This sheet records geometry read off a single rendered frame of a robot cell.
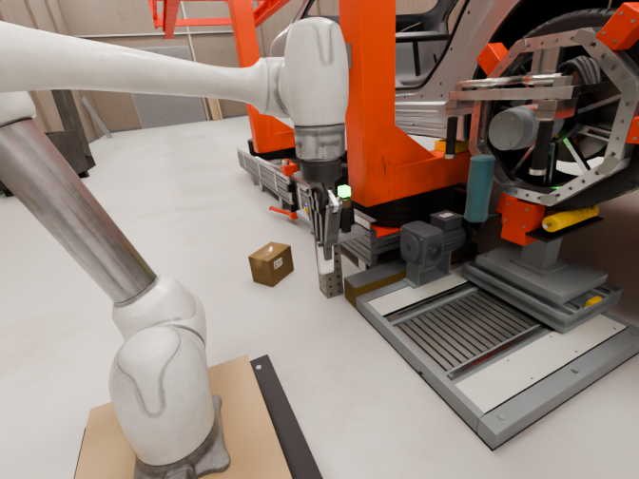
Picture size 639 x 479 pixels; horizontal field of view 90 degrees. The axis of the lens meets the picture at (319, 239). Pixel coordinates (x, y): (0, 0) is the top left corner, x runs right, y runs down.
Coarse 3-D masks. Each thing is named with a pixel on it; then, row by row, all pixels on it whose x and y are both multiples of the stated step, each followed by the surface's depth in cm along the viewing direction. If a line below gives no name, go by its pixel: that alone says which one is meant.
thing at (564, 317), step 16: (464, 272) 163; (480, 272) 153; (496, 288) 147; (512, 288) 140; (608, 288) 137; (512, 304) 142; (528, 304) 134; (544, 304) 132; (576, 304) 130; (592, 304) 126; (608, 304) 132; (544, 320) 129; (560, 320) 123; (576, 320) 125
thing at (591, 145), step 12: (576, 72) 113; (576, 84) 114; (612, 84) 105; (588, 96) 112; (600, 96) 109; (600, 108) 110; (612, 108) 107; (588, 120) 111; (600, 120) 110; (612, 120) 107; (600, 132) 111; (564, 144) 123; (588, 144) 116; (600, 144) 112; (564, 156) 124; (588, 156) 116
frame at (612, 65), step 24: (528, 48) 107; (600, 48) 90; (504, 72) 117; (624, 72) 87; (624, 96) 88; (480, 120) 131; (624, 120) 93; (480, 144) 136; (624, 144) 91; (600, 168) 97; (504, 192) 129; (528, 192) 120; (552, 192) 112; (576, 192) 106
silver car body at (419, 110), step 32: (448, 0) 327; (480, 0) 129; (512, 0) 116; (416, 32) 343; (448, 32) 350; (480, 32) 130; (416, 64) 332; (448, 64) 151; (416, 96) 175; (448, 96) 156; (416, 128) 178
